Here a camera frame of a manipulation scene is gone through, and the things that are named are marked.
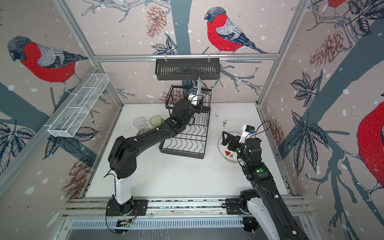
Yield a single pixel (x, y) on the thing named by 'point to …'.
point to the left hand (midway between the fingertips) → (198, 94)
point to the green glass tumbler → (155, 121)
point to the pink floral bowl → (144, 130)
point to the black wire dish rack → (192, 141)
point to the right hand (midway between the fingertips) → (227, 135)
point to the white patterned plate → (226, 154)
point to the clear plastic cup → (140, 123)
